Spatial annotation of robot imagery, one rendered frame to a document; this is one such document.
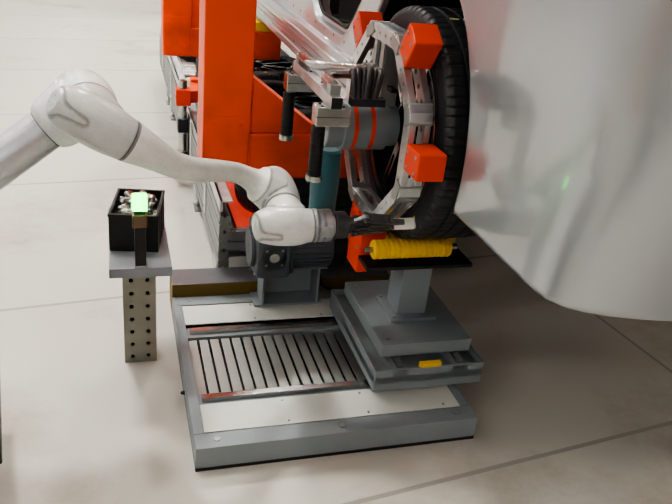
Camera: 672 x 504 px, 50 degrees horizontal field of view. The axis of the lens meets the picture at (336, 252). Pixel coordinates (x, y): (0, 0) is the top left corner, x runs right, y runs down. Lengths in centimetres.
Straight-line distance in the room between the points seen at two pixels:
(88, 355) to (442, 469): 119
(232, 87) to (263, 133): 19
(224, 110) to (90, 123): 87
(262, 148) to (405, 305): 72
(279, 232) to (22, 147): 63
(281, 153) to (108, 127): 99
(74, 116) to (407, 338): 118
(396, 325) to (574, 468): 67
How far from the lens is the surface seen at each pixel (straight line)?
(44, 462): 214
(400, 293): 230
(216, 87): 240
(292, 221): 184
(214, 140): 245
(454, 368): 228
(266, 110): 247
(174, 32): 432
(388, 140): 206
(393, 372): 220
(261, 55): 441
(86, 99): 164
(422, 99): 186
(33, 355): 254
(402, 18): 213
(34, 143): 181
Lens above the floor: 142
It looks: 26 degrees down
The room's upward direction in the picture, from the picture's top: 6 degrees clockwise
